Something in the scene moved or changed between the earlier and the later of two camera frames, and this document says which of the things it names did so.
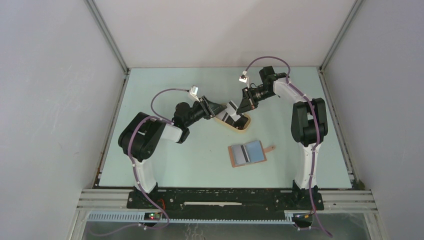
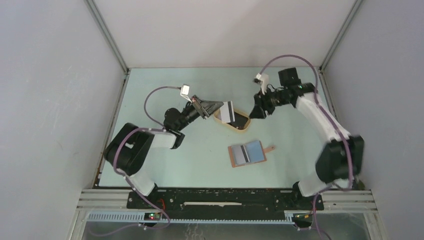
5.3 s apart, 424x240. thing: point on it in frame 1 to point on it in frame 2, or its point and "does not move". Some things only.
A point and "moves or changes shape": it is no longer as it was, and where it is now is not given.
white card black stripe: [241, 154] does not move
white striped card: [231, 109] moves or changes shape
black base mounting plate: [223, 204] does not move
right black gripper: [248, 103] to [260, 100]
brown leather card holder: [255, 152] does not move
